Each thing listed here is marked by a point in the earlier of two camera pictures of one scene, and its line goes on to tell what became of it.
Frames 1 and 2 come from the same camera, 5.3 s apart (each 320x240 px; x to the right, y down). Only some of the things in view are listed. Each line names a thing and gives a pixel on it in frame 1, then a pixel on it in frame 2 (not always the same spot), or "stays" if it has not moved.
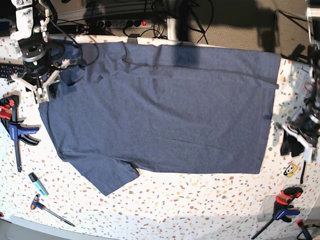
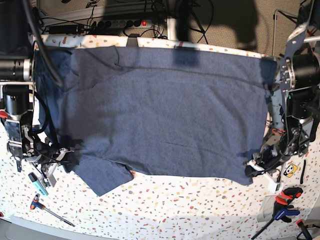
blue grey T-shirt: (122, 107) stays
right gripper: (307, 135) -> (269, 161)
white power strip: (124, 23) stays
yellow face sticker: (290, 170) stays
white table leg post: (171, 28) stays
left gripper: (36, 74) -> (47, 156)
